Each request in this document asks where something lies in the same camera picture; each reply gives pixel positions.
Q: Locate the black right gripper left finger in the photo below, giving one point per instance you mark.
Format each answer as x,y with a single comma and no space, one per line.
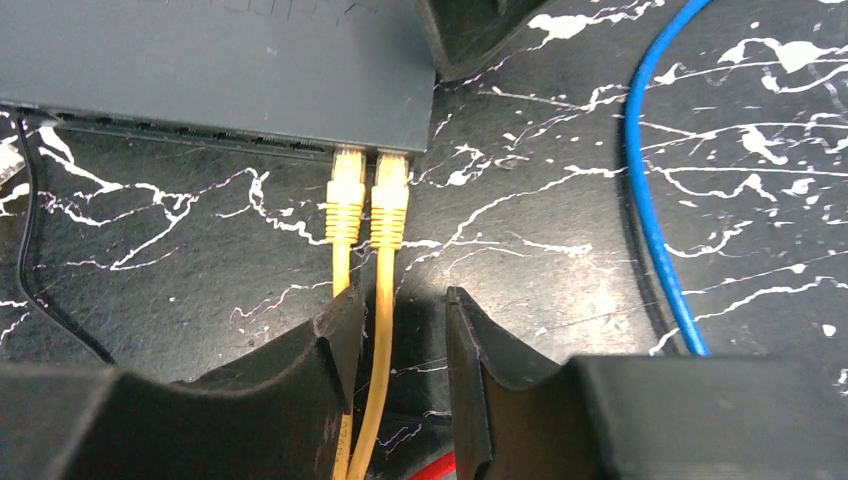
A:
274,413

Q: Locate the black network switch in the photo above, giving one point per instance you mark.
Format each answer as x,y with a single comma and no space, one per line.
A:
301,78

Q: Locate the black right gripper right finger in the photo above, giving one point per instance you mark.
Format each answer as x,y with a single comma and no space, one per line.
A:
516,414

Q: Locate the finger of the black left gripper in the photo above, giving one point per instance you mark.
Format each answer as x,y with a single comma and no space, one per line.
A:
463,35

